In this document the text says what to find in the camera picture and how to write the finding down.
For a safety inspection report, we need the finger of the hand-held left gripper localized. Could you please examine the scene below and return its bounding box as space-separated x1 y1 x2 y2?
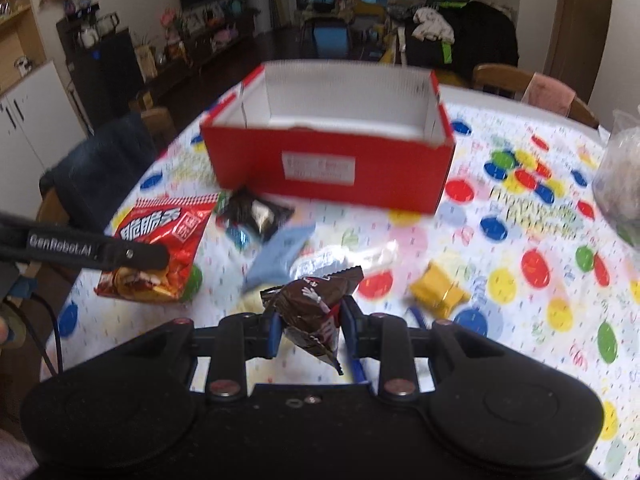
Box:
100 240 172 272

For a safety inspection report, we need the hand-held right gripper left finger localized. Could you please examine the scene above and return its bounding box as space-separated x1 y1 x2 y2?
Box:
170 309 286 404

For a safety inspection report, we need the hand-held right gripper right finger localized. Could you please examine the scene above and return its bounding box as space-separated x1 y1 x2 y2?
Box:
340 295 468 404

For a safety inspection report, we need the red chip packet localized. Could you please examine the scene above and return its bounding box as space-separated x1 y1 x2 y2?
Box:
94 193 222 304

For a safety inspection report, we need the cream snack packet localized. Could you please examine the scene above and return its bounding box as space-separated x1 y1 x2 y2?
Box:
239 287 281 322

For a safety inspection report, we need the brown chocolate snack packet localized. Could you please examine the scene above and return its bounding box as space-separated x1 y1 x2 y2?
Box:
260 266 364 377

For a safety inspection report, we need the clear white stick packet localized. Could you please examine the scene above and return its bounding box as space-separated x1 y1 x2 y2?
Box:
294 240 402 282

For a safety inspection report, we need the light blue snack packet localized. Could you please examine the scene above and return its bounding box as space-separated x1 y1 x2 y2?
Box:
242 222 317 294

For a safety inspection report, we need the small blue candy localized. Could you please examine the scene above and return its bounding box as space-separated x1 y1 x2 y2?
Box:
225 225 252 252

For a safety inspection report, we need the yellow snack packet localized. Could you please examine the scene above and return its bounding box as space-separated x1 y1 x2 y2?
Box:
409 262 472 319

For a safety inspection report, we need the dark cookie clear packet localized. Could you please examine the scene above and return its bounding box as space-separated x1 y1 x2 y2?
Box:
215 187 296 244

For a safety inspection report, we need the white cardboard box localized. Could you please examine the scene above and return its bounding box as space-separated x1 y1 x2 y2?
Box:
199 59 457 215

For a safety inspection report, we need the denim jacket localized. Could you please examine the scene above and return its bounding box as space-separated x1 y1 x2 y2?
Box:
38 112 161 241

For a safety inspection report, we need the white cabinet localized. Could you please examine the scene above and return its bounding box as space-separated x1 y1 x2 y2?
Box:
0 59 89 211

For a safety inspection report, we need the wooden chair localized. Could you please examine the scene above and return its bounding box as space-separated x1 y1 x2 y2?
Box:
472 63 599 129
35 107 173 231

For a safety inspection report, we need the balloon printed tablecloth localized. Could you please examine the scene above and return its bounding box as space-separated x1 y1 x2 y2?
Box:
40 85 640 480

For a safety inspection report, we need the black cabinet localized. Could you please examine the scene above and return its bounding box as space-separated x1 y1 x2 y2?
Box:
56 7 147 133

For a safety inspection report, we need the dark low media console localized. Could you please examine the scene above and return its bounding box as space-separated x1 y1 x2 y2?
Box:
142 10 257 96

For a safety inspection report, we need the wooden shelf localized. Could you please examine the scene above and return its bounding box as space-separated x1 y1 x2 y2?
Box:
0 0 48 97

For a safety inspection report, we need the sofa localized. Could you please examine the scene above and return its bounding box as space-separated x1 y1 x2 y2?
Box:
382 0 520 86

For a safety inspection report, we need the dark coffee table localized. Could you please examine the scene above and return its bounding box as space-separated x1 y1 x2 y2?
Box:
299 7 353 60

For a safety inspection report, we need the clear plastic bag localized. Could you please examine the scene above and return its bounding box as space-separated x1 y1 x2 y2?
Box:
592 109 640 247

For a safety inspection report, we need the pink cloth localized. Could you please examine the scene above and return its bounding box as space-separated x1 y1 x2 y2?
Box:
522 72 577 117

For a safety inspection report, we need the black jacket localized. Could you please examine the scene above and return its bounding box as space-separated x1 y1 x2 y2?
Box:
407 0 520 81

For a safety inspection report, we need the wooden door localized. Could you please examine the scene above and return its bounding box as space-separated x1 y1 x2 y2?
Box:
544 0 615 94

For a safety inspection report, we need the black cable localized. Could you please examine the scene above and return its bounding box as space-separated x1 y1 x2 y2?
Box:
27 292 65 378

